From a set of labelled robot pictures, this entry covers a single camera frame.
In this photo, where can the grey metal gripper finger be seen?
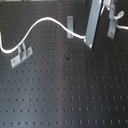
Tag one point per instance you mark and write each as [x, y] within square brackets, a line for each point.
[92, 22]

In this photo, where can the grey metal bracket with bolt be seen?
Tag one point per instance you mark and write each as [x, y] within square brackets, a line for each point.
[111, 4]

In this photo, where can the grey metal cable clip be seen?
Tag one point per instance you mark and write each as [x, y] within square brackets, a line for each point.
[70, 26]

